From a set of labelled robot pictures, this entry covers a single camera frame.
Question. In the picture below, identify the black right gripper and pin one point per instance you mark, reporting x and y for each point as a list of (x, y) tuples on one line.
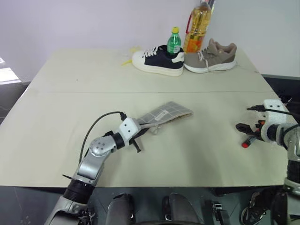
[(259, 127)]

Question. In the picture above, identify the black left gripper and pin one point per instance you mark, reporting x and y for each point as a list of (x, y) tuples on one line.
[(135, 138)]

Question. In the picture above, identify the red marker pen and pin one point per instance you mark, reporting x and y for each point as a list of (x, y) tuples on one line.
[(248, 142)]

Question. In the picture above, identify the grey grid fabric pouch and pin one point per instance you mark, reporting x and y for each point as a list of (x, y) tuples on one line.
[(167, 112)]

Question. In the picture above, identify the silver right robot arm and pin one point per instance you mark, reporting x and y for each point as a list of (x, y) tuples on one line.
[(291, 145)]

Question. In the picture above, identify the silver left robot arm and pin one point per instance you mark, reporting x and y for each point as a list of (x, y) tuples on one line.
[(98, 148)]

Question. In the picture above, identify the dark rounded shape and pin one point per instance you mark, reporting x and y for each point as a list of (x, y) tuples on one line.
[(122, 208)]

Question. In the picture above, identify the beige high-top sneaker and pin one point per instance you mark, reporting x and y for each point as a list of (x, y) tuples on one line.
[(212, 57)]

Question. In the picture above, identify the navy and white sneaker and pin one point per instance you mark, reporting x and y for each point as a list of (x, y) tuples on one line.
[(159, 62)]

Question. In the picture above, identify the yellow crumpled object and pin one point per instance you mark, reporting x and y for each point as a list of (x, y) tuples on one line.
[(131, 55)]

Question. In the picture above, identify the black tangled mechanism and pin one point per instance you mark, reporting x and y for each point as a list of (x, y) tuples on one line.
[(256, 208)]

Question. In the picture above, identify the green plastic bottle yellow cap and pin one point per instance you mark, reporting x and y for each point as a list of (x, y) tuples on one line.
[(174, 43)]

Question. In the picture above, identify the large cooking oil bottle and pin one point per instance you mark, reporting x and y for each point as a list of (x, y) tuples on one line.
[(198, 25)]

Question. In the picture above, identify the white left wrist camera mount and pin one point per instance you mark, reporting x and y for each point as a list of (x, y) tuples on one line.
[(129, 127)]

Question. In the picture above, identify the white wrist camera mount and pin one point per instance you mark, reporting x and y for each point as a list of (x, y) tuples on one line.
[(274, 105), (129, 127)]

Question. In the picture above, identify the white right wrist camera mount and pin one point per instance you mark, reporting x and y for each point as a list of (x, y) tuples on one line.
[(274, 105)]

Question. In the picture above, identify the black pedal bracket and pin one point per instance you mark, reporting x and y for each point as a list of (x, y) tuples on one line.
[(216, 211)]

